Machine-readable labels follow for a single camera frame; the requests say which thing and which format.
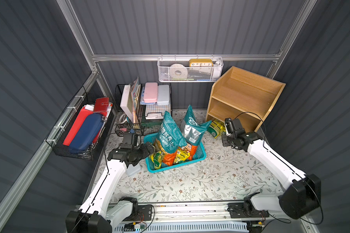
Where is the yellow green bag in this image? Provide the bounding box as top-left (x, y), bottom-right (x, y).
top-left (207, 119), bottom-right (226, 138)
top-left (151, 151), bottom-right (164, 170)
top-left (174, 149), bottom-right (191, 165)

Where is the teal plastic basket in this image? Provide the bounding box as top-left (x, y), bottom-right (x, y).
top-left (145, 142), bottom-right (207, 173)

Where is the teal fertilizer bag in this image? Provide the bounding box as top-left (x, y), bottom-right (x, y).
top-left (154, 111), bottom-right (187, 166)
top-left (180, 105), bottom-right (212, 161)

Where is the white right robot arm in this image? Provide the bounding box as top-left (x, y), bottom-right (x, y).
top-left (222, 118), bottom-right (322, 219)

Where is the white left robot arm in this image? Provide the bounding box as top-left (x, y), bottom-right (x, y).
top-left (66, 133), bottom-right (156, 233)

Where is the wooden shelf unit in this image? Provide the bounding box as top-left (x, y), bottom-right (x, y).
top-left (205, 67), bottom-right (285, 132)

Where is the light blue plastic case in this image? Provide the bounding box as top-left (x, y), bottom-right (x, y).
top-left (126, 164), bottom-right (142, 177)

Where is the checkered cloth pouch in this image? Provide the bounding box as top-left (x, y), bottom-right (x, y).
top-left (144, 104), bottom-right (172, 120)

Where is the blue zip pouch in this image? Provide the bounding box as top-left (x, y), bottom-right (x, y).
top-left (69, 113), bottom-right (104, 154)

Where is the white canvas board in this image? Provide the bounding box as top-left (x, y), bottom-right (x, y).
top-left (120, 84), bottom-right (134, 122)

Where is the dark red notebook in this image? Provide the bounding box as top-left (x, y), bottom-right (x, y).
top-left (93, 97), bottom-right (109, 113)

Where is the red folder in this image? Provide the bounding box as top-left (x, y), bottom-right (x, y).
top-left (63, 104), bottom-right (94, 146)

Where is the pink pencil case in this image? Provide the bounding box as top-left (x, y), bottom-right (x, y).
top-left (143, 83), bottom-right (158, 103)

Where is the light blue pencil case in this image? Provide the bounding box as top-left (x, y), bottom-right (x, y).
top-left (157, 84), bottom-right (170, 105)

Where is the yellow digital clock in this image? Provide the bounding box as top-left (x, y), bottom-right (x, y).
top-left (189, 59), bottom-right (214, 67)

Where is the white tape roll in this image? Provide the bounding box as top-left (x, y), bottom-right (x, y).
top-left (169, 64), bottom-right (188, 79)

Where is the black wire desk organizer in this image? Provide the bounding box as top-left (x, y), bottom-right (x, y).
top-left (115, 84), bottom-right (173, 136)

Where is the black wire wall basket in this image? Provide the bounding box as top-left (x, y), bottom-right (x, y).
top-left (45, 88), bottom-right (114, 160)

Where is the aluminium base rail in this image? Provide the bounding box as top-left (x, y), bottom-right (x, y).
top-left (66, 199), bottom-right (319, 233)

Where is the white wire wall basket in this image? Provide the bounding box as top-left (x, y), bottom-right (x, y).
top-left (157, 56), bottom-right (224, 83)

